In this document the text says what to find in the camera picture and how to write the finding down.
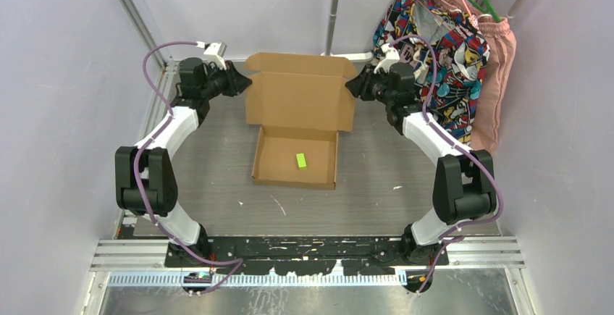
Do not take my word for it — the colourful cartoon print garment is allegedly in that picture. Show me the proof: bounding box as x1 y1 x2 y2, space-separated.
372 0 490 145

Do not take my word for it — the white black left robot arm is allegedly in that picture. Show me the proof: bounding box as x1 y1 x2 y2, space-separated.
114 41 252 266

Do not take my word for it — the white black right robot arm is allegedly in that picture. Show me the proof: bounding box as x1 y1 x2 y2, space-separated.
345 44 500 265

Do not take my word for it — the small green block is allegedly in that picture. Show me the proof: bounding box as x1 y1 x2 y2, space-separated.
295 153 307 169

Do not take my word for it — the white rack stand with pole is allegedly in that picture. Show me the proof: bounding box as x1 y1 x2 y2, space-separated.
321 0 373 63

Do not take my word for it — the brown cardboard box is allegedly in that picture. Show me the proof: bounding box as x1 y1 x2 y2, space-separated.
244 52 358 190

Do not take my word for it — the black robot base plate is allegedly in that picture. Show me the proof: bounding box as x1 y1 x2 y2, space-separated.
164 235 449 292

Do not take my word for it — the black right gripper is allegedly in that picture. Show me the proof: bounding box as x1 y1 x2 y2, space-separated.
345 64 395 106

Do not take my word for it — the pink garment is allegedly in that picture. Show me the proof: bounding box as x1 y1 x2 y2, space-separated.
434 0 516 154

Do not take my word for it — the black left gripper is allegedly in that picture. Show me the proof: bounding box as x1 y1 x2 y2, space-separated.
201 60 252 101

